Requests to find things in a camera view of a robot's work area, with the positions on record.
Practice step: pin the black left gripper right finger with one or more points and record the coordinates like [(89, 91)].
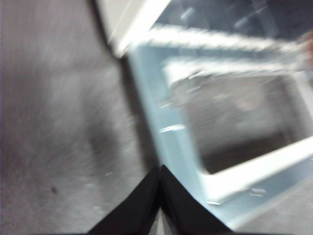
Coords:
[(185, 210)]

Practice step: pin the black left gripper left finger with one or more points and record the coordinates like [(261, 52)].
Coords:
[(137, 210)]

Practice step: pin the cream Toshiba toaster oven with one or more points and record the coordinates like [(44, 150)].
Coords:
[(115, 19)]

